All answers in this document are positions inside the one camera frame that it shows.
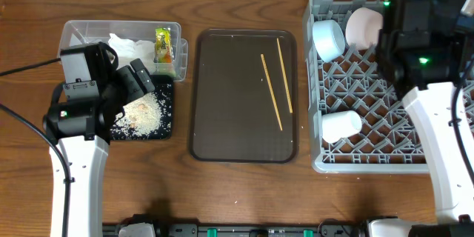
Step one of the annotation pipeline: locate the white paper napkin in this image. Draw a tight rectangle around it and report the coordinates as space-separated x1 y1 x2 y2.
108 33 157 73

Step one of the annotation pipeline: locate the wooden chopstick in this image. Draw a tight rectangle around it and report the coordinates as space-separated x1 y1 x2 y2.
276 38 293 114
260 53 283 131

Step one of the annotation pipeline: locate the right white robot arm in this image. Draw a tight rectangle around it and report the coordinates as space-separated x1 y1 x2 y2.
355 0 473 236

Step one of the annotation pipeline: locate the white plastic cup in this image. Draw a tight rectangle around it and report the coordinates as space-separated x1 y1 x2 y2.
321 110 362 144

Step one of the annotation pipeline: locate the white pink shallow bowl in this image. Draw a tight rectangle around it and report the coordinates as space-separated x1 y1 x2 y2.
345 7 383 50

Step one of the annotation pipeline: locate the black plastic tray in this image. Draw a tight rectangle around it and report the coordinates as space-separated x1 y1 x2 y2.
109 75 175 142

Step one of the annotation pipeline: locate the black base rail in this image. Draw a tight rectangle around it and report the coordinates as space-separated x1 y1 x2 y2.
102 214 369 237

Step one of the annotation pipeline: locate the left wooden chopstick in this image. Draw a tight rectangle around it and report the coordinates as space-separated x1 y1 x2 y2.
260 53 283 131

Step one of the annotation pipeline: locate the light blue bowl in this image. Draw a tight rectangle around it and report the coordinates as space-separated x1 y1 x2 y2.
313 19 345 63

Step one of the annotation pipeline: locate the right wooden chopstick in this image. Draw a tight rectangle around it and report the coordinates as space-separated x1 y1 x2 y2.
276 38 293 114

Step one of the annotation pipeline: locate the rice food waste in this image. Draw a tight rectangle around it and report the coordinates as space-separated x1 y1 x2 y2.
110 91 173 138

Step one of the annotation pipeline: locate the grey plastic dishwasher rack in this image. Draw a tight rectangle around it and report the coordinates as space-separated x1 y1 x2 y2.
302 0 474 174

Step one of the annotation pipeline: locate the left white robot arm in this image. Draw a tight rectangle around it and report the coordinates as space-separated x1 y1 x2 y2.
43 42 155 236

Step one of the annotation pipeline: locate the brown plastic serving tray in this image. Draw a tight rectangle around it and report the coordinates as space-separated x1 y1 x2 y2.
188 29 298 164

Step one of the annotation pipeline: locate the green orange snack wrapper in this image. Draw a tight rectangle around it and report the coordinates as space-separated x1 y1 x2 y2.
154 27 173 64

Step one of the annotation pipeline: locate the clear plastic waste bin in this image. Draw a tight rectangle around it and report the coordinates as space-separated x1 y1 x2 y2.
59 20 189 81

